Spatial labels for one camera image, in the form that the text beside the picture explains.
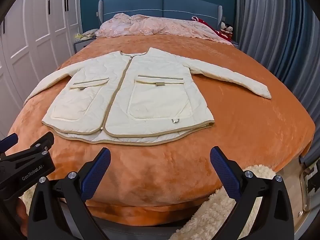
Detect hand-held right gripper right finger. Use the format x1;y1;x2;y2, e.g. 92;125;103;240
210;146;297;240

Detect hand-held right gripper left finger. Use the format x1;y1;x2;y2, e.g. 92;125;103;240
27;147;112;240

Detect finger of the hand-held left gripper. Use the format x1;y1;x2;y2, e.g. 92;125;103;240
0;133;19;153
5;131;55;167

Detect cream quilted jacket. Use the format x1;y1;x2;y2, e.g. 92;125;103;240
23;47;272;144

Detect cream fluffy rug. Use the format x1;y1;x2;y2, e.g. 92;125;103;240
170;164;278;240

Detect orange plush blanket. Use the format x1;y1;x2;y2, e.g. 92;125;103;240
5;34;316;218

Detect grey nightstand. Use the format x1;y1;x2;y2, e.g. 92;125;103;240
73;36;97;54

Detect white wardrobe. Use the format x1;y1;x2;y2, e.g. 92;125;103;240
0;0;80;135

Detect yellow cloth bundle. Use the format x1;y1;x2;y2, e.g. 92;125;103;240
75;29;98;41

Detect red cloth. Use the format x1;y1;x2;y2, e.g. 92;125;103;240
191;16;233;43

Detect plush dolls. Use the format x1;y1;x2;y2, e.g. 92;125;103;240
220;22;234;36

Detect grey curtain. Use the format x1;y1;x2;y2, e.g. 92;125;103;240
235;0;320;155

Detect blue upholstered headboard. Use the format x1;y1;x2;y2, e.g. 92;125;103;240
98;0;224;30

